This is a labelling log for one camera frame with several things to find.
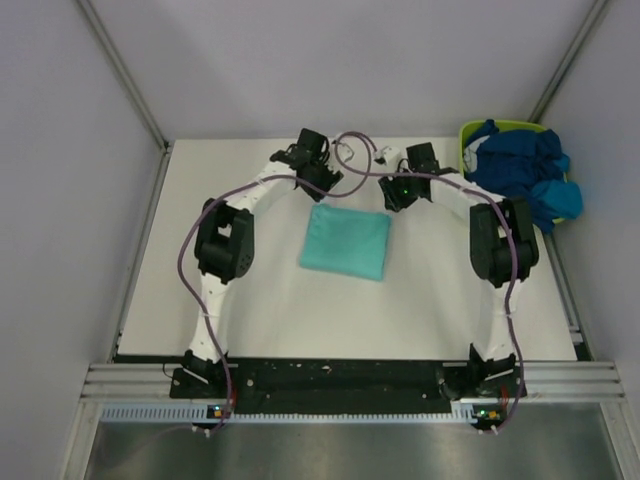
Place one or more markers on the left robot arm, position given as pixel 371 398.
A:
pixel 224 240

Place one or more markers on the green plastic bin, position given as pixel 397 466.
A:
pixel 467 145

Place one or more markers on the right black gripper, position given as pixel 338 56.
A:
pixel 393 201

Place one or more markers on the right aluminium frame post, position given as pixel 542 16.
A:
pixel 588 27

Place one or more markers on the teal t shirt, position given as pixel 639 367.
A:
pixel 347 242

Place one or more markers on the dark blue t shirt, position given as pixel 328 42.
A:
pixel 515 165

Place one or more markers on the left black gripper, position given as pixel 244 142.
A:
pixel 330 176

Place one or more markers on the grey slotted cable duct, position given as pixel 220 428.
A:
pixel 207 415

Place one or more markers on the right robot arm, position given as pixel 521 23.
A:
pixel 502 252

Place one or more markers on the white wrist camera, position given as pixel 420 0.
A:
pixel 388 155
pixel 341 150

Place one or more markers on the aluminium frame post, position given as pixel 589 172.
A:
pixel 588 27
pixel 121 72

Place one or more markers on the left aluminium frame post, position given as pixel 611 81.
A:
pixel 121 72

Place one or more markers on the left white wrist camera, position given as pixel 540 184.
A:
pixel 341 150

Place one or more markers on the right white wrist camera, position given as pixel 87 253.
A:
pixel 388 155

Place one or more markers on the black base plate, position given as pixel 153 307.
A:
pixel 328 386

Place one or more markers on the light blue t shirt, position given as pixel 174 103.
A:
pixel 555 197

